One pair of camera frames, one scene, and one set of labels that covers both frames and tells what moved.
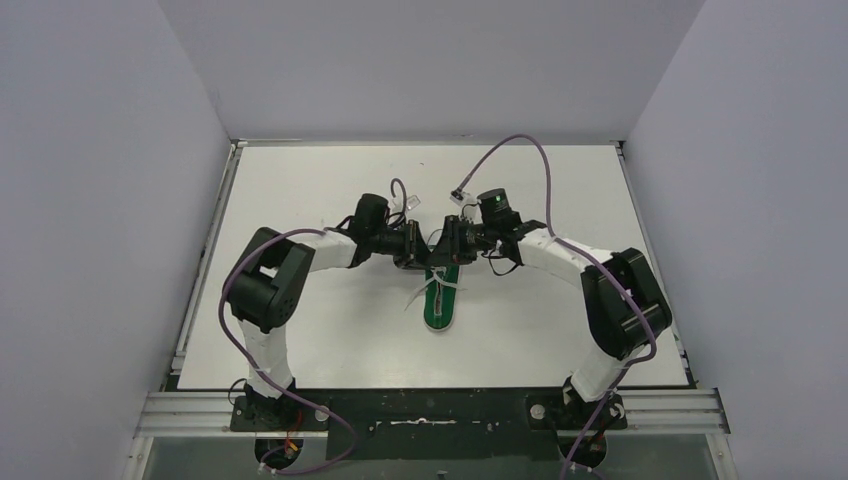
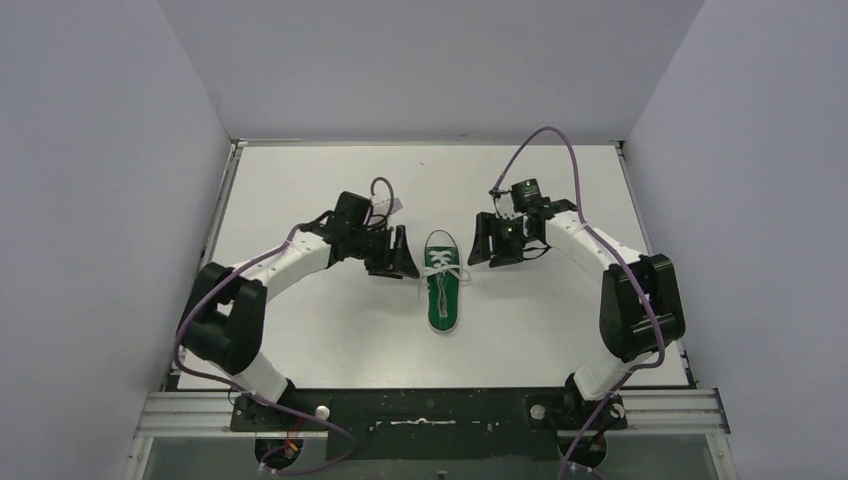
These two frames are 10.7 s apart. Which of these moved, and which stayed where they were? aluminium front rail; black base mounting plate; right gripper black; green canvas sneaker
Moved: right gripper black
Stayed: green canvas sneaker; black base mounting plate; aluminium front rail
